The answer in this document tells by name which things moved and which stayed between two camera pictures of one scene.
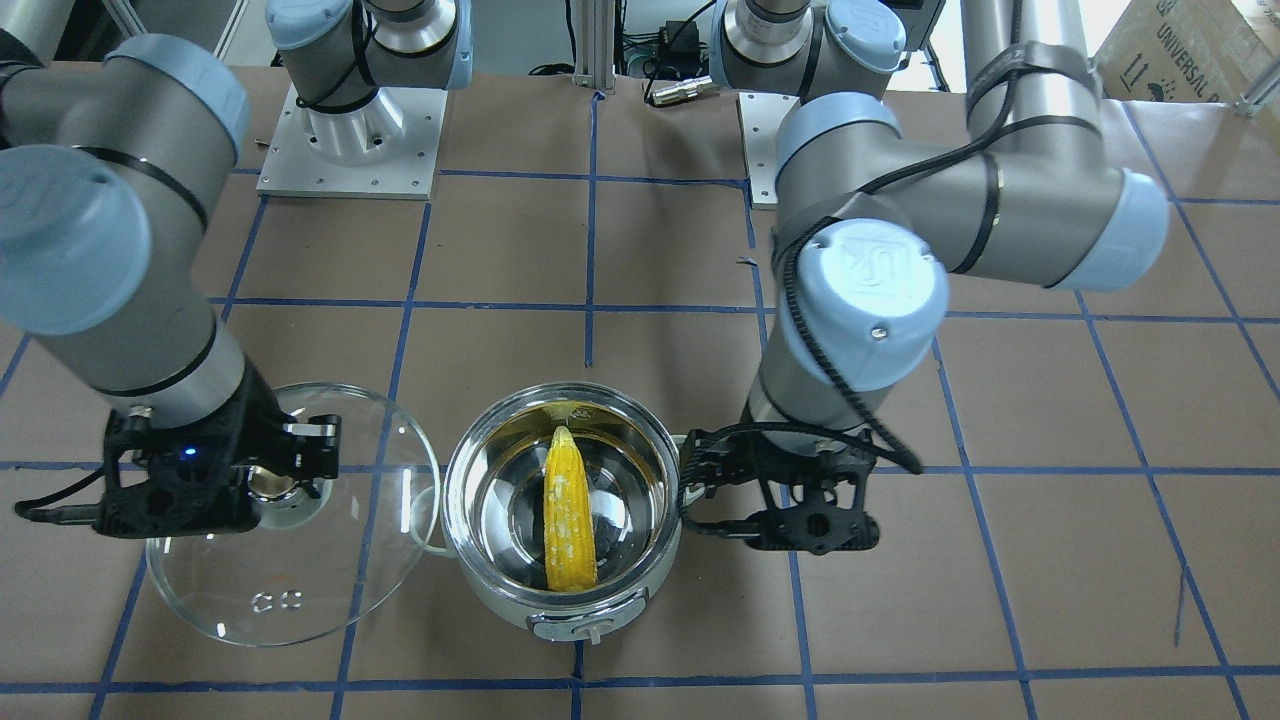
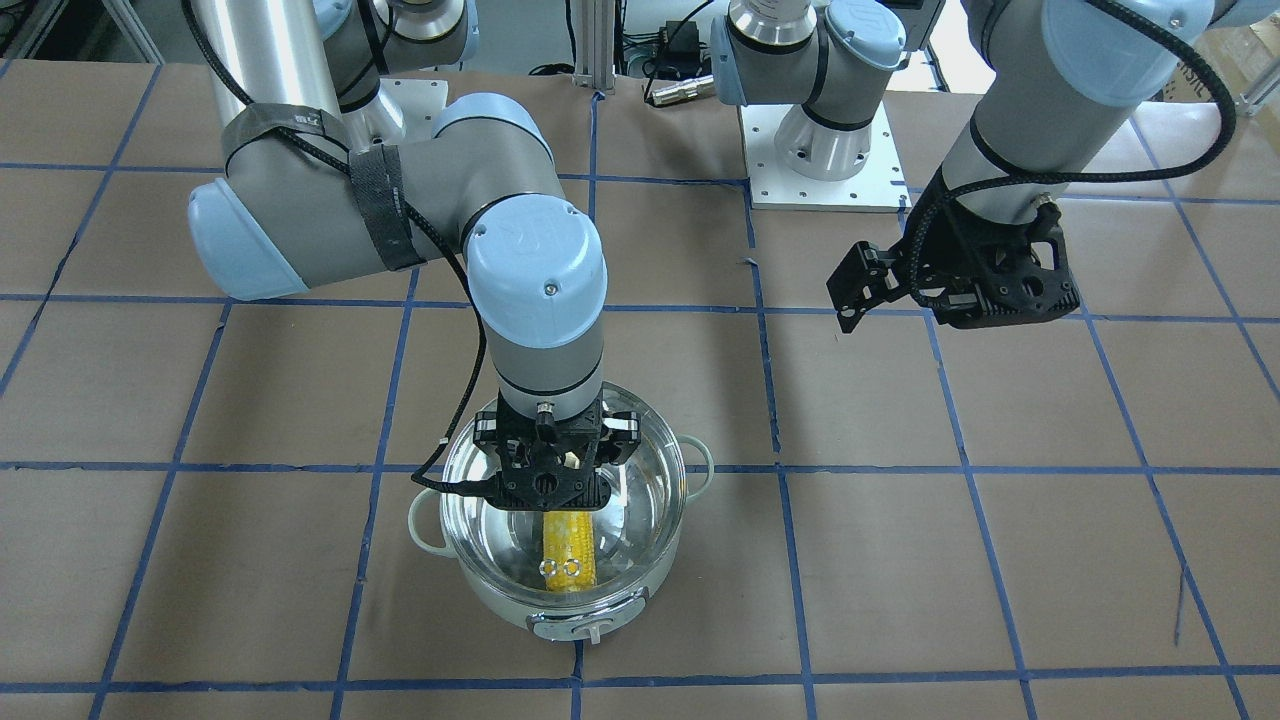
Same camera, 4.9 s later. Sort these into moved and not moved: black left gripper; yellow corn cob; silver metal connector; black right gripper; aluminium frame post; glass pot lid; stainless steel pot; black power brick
Moved: black left gripper; black right gripper; glass pot lid
Not moved: aluminium frame post; silver metal connector; stainless steel pot; yellow corn cob; black power brick
